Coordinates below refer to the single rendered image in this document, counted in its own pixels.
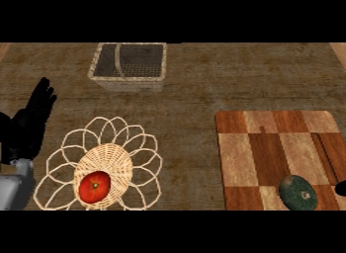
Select checkered wooden cutting board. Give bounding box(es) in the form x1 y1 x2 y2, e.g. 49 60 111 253
215 110 346 211

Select square pale mesh basket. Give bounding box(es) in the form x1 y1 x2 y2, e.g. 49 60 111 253
86 42 169 93

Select red tomato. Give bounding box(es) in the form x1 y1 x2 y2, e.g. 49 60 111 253
77 170 113 204

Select pale wicker flower-shaped basket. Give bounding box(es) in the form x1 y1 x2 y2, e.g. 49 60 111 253
33 116 166 211

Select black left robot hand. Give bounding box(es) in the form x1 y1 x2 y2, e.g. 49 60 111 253
0 76 58 165

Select dark green round squash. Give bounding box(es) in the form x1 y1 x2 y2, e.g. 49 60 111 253
278 174 320 211

